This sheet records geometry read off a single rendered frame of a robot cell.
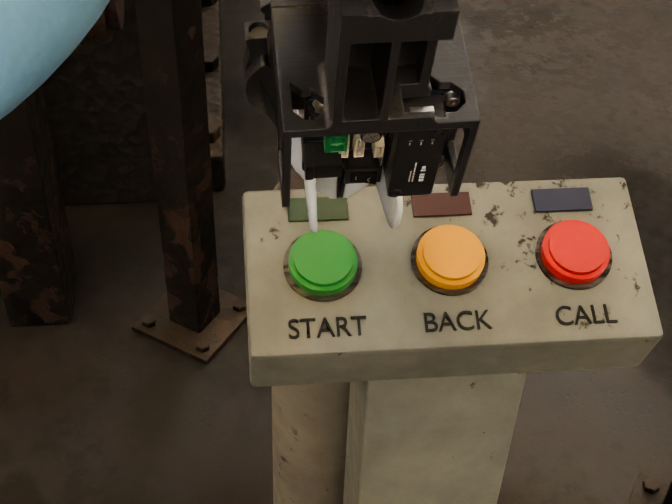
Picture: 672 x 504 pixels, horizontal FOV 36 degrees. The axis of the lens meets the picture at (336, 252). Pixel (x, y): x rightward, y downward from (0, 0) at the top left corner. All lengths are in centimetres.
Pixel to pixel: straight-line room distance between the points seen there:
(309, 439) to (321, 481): 6
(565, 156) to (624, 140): 12
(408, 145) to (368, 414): 30
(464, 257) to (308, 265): 9
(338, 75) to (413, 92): 5
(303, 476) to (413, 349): 38
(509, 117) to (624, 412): 65
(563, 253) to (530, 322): 5
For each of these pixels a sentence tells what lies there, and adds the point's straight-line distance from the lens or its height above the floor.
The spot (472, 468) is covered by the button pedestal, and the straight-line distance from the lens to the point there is 72.
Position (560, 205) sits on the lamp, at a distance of 65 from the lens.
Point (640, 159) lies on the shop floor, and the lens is 178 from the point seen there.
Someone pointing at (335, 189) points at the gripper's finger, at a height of 69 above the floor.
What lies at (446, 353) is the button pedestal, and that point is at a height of 57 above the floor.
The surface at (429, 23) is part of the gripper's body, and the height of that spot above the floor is 85.
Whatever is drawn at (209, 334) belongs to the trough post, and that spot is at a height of 1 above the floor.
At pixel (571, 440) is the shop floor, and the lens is 133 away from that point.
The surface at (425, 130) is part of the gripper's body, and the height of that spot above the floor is 80.
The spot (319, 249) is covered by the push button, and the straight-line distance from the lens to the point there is 60.
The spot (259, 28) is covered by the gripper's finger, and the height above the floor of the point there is 80.
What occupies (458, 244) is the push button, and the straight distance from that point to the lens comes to 61.
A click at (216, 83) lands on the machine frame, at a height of 7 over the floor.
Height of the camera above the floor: 101
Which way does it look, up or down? 42 degrees down
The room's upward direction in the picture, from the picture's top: 2 degrees clockwise
